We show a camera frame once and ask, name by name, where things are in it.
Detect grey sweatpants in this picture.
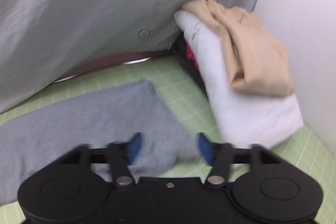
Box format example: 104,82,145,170
1,80,201,204

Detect white folded garment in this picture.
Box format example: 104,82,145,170
174,10,303,148

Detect beige folded garment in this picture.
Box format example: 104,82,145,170
182,0,295,97

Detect black and red garment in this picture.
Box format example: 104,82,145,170
173,34,207,97

